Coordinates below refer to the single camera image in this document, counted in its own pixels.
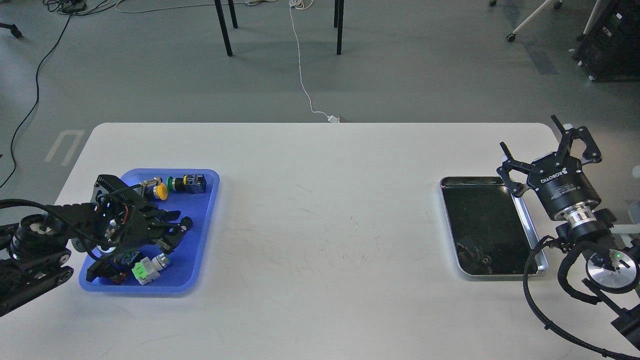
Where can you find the blue plastic tray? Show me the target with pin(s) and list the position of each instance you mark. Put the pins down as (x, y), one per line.
(185, 261)

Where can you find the black chair leg left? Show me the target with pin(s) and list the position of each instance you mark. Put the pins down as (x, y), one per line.
(223, 25)

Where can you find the white green switch module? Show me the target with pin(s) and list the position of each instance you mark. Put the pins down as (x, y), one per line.
(148, 270)

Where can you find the red emergency stop button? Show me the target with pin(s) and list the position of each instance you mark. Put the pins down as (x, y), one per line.
(115, 269)

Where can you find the green push button switch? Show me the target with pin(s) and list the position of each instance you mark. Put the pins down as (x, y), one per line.
(187, 184)

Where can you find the white rolling stand base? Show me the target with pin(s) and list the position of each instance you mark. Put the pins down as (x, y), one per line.
(557, 5)

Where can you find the black chair leg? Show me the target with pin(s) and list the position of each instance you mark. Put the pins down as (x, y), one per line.
(338, 23)
(223, 25)

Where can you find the silver metal tray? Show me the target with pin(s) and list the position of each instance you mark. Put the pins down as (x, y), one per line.
(484, 219)

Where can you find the yellow push button switch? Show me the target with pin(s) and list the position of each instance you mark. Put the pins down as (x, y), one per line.
(154, 189)

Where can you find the black chair leg right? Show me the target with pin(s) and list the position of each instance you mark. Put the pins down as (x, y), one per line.
(338, 23)

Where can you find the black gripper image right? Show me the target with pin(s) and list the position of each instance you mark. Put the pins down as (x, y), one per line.
(565, 187)

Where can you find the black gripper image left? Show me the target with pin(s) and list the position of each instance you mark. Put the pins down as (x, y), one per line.
(124, 227)

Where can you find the small black gear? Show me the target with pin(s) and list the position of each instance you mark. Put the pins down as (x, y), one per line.
(485, 261)
(186, 223)

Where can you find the black equipment cart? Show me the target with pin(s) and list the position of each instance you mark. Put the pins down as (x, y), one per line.
(610, 51)

